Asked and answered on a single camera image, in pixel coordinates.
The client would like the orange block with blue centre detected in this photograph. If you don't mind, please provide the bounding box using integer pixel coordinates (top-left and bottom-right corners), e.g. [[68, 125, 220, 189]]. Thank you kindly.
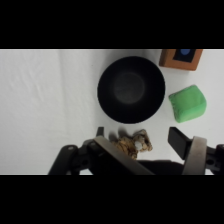
[[158, 49, 204, 72]]

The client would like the green foam block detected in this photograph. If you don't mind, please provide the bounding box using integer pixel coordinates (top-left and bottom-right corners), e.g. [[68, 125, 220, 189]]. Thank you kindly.
[[168, 84, 208, 124]]

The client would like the black bowl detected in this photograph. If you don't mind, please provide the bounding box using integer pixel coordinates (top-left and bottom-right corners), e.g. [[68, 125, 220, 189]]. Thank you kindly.
[[96, 55, 167, 125]]

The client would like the brown tiger plush toy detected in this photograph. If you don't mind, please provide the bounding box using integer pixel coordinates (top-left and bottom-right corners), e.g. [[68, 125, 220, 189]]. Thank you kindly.
[[111, 129, 154, 161]]

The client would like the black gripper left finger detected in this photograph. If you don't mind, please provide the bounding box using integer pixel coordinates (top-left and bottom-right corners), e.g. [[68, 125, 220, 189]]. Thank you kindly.
[[48, 126, 156, 175]]

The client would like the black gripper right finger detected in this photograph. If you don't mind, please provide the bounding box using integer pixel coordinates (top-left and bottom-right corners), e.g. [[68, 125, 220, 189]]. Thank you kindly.
[[167, 126, 224, 175]]

